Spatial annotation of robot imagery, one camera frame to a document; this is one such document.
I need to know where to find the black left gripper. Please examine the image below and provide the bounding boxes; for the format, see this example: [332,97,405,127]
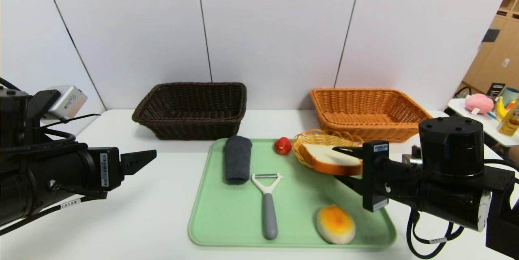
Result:
[38,147,157,197]

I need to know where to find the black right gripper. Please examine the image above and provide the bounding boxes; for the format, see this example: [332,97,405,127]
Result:
[332,140,424,213]

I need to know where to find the white bread slice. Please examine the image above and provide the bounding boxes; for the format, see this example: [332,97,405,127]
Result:
[302,143,363,176]

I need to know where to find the white bun with orange top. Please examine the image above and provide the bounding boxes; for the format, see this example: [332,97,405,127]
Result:
[316,205,356,245]

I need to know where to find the white peeler with grey handle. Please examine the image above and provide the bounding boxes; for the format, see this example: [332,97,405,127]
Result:
[251,173,283,241]

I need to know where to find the dark grey towel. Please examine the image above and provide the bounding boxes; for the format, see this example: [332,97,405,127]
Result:
[224,135,253,185]

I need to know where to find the large orange wicker basket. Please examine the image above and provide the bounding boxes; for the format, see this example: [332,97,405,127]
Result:
[310,88,438,143]

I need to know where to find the small yellow wicker basket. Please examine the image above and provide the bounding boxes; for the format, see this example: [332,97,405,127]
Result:
[292,129,365,173]

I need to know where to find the large dark brown wicker basket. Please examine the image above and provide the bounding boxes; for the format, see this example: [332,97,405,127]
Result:
[131,82,247,140]

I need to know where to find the light green plastic tray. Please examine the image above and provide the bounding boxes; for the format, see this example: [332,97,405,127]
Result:
[187,138,397,248]

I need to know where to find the small red tomato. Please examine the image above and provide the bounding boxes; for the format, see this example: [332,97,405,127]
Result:
[274,137,292,155]

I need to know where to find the white side table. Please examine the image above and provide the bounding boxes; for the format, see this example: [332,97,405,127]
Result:
[444,97,519,147]

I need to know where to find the pink plush toy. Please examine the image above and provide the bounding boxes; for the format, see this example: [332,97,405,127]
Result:
[465,93,495,114]

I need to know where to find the yellow banana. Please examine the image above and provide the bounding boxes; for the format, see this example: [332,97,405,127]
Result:
[495,96,509,119]

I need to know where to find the small black card box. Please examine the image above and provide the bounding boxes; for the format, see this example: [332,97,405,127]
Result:
[486,82,506,98]

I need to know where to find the yellow drink bottle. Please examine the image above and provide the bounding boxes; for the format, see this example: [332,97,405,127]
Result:
[497,102,519,136]

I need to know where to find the teal cup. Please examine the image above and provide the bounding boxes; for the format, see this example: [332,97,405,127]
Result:
[502,87,519,106]

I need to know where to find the grey box on cabinet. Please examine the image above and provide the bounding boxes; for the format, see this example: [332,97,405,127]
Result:
[482,27,500,43]

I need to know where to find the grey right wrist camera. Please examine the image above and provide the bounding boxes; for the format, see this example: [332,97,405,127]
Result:
[401,144,422,167]

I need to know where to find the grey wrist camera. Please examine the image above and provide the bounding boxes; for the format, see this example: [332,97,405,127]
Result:
[43,85,88,121]
[401,144,422,167]

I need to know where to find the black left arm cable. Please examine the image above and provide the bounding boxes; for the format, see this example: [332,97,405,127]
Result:
[0,128,77,153]

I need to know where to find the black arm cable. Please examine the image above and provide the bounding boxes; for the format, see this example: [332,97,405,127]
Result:
[405,209,465,260]
[0,128,77,153]

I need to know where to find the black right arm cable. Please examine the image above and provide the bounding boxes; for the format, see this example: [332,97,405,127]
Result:
[405,209,465,260]

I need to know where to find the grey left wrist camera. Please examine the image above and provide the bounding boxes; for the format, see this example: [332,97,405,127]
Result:
[43,85,88,121]

